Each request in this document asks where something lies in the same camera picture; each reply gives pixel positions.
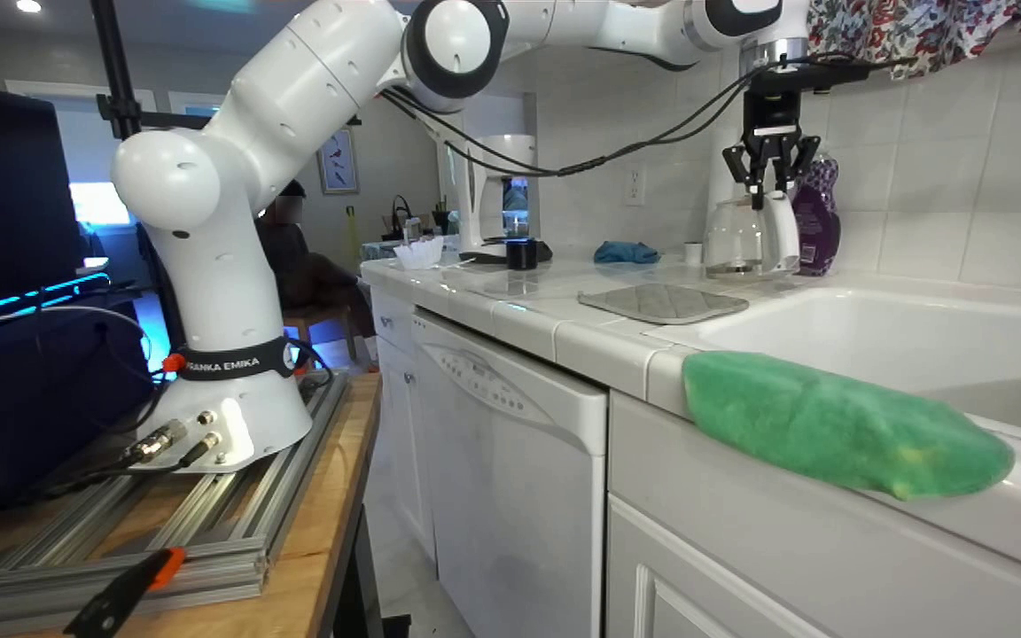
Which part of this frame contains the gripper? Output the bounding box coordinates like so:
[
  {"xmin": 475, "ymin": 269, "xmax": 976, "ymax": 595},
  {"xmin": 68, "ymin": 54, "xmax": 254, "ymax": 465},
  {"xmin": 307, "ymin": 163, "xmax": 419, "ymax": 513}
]
[{"xmin": 722, "ymin": 88, "xmax": 822, "ymax": 211}]

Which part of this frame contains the purple bottle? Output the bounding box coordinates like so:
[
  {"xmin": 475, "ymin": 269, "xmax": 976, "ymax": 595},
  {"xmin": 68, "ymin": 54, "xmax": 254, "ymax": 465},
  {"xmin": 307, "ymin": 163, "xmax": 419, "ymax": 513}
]
[{"xmin": 791, "ymin": 154, "xmax": 842, "ymax": 278}]

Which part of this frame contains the glass coffee carafe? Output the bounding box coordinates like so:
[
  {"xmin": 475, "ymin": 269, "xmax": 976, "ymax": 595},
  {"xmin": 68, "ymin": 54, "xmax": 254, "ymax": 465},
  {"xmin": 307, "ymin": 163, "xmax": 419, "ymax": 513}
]
[{"xmin": 703, "ymin": 189, "xmax": 802, "ymax": 281}]

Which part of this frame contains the blue cloth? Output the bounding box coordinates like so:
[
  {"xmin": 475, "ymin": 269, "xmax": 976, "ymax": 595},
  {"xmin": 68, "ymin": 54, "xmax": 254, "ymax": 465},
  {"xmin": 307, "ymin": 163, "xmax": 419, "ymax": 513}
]
[{"xmin": 593, "ymin": 240, "xmax": 661, "ymax": 266}]

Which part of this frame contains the grey pot holder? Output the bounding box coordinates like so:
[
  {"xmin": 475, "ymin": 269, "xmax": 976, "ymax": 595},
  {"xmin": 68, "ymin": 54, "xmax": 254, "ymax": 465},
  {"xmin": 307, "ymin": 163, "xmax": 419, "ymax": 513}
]
[{"xmin": 576, "ymin": 283, "xmax": 750, "ymax": 326}]

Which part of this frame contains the floral curtain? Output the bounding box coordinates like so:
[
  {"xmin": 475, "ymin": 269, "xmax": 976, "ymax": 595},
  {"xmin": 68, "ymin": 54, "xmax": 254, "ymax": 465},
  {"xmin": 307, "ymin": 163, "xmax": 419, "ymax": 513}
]
[{"xmin": 807, "ymin": 0, "xmax": 1021, "ymax": 82}]

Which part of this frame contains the white sink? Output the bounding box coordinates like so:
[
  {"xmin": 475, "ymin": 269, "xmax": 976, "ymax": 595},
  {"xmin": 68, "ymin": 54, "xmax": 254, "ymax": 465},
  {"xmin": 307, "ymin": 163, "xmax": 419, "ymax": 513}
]
[{"xmin": 648, "ymin": 284, "xmax": 1021, "ymax": 448}]

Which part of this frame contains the green cloth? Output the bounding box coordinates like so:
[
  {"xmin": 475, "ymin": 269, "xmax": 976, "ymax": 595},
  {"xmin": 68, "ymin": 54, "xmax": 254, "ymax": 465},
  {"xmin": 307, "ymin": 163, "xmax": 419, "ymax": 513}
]
[{"xmin": 681, "ymin": 349, "xmax": 1017, "ymax": 502}]

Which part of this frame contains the white coffee maker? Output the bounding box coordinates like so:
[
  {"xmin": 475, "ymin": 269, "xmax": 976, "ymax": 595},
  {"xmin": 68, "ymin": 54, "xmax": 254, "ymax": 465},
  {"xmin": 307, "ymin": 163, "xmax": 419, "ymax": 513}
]
[{"xmin": 456, "ymin": 134, "xmax": 555, "ymax": 266}]

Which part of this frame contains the stack of white coffee filters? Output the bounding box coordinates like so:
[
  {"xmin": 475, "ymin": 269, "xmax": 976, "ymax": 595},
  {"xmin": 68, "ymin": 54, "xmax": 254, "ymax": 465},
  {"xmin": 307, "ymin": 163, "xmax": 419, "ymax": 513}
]
[{"xmin": 393, "ymin": 235, "xmax": 446, "ymax": 271}]

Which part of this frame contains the white dishwasher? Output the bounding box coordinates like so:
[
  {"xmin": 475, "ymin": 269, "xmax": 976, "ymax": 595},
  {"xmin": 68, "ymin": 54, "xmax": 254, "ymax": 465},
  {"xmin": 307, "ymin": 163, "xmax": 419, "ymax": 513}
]
[{"xmin": 410, "ymin": 309, "xmax": 610, "ymax": 638}]

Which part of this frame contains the white drawer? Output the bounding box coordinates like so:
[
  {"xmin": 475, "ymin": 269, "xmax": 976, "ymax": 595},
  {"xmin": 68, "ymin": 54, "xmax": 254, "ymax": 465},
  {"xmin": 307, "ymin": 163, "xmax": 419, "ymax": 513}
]
[{"xmin": 370, "ymin": 287, "xmax": 417, "ymax": 357}]

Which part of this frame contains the white cabinet door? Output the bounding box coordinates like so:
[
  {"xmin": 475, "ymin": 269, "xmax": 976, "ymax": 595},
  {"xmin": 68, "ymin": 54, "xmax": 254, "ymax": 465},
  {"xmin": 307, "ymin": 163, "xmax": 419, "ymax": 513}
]
[
  {"xmin": 372, "ymin": 335, "xmax": 437, "ymax": 563},
  {"xmin": 605, "ymin": 493, "xmax": 1021, "ymax": 638}
]

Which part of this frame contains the framed picture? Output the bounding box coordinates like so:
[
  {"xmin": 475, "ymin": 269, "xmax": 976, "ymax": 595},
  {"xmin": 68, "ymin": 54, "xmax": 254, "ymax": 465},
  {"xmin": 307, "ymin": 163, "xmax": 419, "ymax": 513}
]
[{"xmin": 316, "ymin": 128, "xmax": 362, "ymax": 197}]

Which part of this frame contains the wooden chair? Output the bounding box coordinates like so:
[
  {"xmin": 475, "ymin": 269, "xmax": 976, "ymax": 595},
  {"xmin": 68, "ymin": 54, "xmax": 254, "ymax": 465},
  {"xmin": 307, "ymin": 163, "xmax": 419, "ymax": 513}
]
[{"xmin": 284, "ymin": 301, "xmax": 362, "ymax": 362}]

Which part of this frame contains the person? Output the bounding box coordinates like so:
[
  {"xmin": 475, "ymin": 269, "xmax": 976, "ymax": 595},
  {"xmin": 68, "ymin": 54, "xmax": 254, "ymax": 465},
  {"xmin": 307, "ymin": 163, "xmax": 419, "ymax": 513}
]
[{"xmin": 257, "ymin": 179, "xmax": 371, "ymax": 339}]

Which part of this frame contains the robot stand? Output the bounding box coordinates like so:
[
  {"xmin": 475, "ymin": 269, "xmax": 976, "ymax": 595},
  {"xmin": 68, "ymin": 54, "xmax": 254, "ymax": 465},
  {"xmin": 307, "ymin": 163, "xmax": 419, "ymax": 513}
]
[{"xmin": 0, "ymin": 370, "xmax": 385, "ymax": 638}]

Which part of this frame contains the black monitor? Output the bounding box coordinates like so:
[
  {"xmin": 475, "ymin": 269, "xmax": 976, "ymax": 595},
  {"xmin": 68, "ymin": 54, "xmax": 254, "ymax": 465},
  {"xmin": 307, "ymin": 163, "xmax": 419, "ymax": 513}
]
[{"xmin": 0, "ymin": 77, "xmax": 88, "ymax": 318}]

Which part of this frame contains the black computer case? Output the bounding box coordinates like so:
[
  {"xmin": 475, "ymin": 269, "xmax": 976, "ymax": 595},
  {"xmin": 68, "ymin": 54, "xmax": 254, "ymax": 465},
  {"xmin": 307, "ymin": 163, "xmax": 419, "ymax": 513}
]
[{"xmin": 0, "ymin": 273, "xmax": 159, "ymax": 510}]

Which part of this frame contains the orange and black clamp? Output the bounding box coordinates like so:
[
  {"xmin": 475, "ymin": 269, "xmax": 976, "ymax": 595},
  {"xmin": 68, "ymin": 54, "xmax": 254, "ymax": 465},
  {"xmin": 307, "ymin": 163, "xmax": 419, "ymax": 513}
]
[{"xmin": 62, "ymin": 546, "xmax": 187, "ymax": 638}]

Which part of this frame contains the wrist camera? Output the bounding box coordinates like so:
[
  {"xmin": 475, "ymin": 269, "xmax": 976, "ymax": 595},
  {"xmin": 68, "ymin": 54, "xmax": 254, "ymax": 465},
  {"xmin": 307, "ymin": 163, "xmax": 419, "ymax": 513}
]
[{"xmin": 748, "ymin": 57, "xmax": 871, "ymax": 92}]

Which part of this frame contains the black cable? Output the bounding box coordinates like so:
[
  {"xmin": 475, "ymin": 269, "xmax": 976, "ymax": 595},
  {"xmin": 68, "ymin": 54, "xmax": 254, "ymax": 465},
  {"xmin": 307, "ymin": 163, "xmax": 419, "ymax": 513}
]
[{"xmin": 36, "ymin": 418, "xmax": 224, "ymax": 499}]

